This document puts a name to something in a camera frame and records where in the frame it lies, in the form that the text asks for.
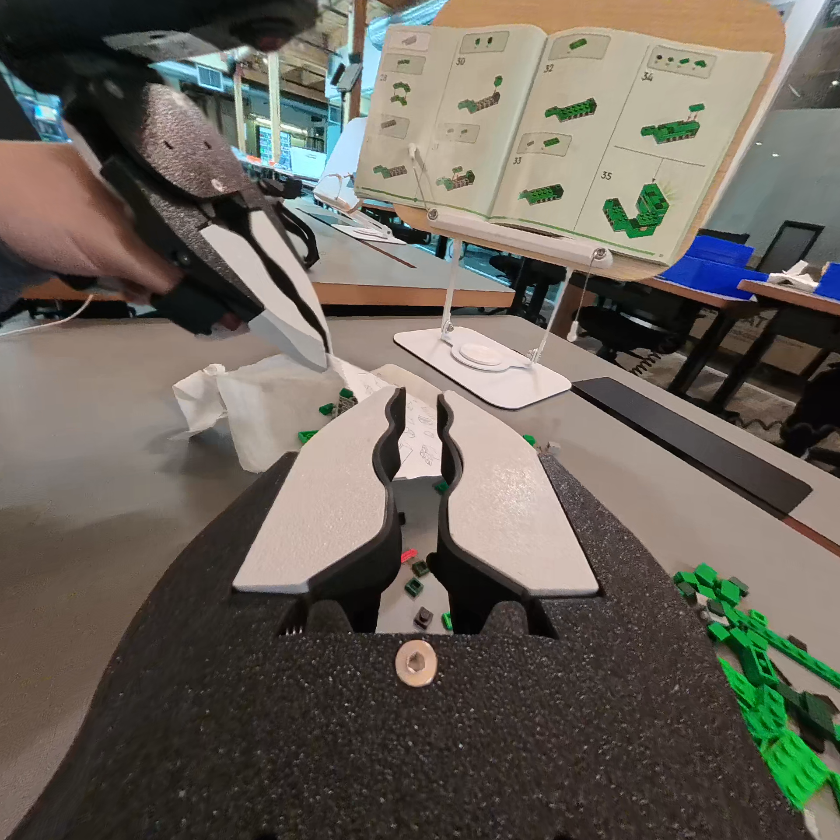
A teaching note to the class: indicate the small red piece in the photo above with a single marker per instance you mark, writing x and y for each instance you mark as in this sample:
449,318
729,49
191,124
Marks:
408,556

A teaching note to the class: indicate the blue plastic bin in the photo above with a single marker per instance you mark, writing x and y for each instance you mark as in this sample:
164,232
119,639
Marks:
712,269

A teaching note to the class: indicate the pile of green building bricks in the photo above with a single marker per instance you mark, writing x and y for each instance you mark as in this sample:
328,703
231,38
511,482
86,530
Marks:
768,715

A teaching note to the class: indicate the black office chair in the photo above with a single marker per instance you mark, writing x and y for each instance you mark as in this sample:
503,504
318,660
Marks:
617,331

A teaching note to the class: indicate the black desk panel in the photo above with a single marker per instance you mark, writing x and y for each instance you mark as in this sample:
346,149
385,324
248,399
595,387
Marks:
689,446

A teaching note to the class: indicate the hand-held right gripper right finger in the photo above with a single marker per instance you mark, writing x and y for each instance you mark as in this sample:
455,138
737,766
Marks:
518,518

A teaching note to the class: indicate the brown side desk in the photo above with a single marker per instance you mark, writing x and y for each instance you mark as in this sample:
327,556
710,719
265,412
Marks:
787,292

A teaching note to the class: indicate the wood-edged desk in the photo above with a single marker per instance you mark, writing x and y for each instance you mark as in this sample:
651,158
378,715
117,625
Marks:
394,269

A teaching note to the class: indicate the white book stand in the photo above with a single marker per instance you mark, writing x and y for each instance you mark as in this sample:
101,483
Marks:
525,387
358,226

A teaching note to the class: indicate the white printed paper bag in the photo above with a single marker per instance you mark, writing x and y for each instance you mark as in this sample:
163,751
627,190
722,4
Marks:
275,407

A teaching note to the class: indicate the small grey brick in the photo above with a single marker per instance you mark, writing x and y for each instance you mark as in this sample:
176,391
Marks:
550,449

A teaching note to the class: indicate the grey desk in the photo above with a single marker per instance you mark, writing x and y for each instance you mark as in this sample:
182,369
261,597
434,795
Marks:
98,459

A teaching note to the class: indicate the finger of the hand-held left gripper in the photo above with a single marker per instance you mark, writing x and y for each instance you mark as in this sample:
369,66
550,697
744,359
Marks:
282,328
292,262

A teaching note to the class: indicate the crumpled white paper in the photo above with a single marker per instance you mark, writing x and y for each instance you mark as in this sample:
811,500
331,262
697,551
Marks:
791,274

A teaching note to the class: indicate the person's left hand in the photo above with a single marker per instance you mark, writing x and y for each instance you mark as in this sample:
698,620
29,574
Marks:
65,210

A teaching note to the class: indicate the open instruction booklet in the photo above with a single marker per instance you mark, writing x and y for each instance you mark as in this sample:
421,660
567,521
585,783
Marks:
590,118

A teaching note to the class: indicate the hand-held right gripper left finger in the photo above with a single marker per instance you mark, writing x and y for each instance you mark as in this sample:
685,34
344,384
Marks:
321,512

